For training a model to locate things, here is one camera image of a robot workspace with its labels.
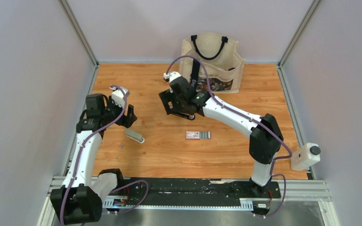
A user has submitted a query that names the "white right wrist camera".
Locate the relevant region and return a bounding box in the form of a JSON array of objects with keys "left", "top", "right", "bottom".
[{"left": 163, "top": 71, "right": 183, "bottom": 87}]

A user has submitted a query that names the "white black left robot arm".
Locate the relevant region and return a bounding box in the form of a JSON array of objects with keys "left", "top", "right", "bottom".
[{"left": 50, "top": 89, "right": 137, "bottom": 226}]

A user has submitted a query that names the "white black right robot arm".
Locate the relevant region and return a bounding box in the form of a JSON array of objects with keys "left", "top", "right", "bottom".
[{"left": 159, "top": 72, "right": 283, "bottom": 197}]

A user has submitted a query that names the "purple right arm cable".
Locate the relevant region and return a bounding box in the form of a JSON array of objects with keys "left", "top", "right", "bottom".
[{"left": 166, "top": 55, "right": 293, "bottom": 218}]

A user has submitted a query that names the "black stapler base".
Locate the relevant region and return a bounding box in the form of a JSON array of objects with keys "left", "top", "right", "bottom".
[{"left": 169, "top": 106, "right": 196, "bottom": 121}]

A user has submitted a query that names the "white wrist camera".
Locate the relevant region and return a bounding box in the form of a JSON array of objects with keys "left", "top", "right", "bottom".
[
  {"left": 163, "top": 71, "right": 183, "bottom": 87},
  {"left": 110, "top": 85, "right": 130, "bottom": 108}
]

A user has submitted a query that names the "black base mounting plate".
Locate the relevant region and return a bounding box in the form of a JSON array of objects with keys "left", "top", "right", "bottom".
[{"left": 113, "top": 178, "right": 281, "bottom": 207}]

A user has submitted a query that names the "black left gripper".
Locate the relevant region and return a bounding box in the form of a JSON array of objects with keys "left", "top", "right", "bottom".
[{"left": 100, "top": 96, "right": 137, "bottom": 129}]

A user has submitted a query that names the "red staples box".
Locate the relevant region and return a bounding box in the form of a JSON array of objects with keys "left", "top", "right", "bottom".
[{"left": 186, "top": 131, "right": 211, "bottom": 139}]

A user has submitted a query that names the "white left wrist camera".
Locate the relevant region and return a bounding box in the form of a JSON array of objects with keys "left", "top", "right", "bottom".
[{"left": 110, "top": 85, "right": 130, "bottom": 108}]

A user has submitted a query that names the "beige canvas tote bag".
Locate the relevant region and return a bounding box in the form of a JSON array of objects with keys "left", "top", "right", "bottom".
[{"left": 179, "top": 32, "right": 246, "bottom": 93}]

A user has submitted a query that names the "aluminium frame rail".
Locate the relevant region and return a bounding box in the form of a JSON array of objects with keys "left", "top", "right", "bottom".
[{"left": 39, "top": 176, "right": 339, "bottom": 226}]

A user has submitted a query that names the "white plastic bottle black cap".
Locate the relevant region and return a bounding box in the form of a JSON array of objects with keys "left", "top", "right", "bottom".
[{"left": 290, "top": 143, "right": 321, "bottom": 171}]

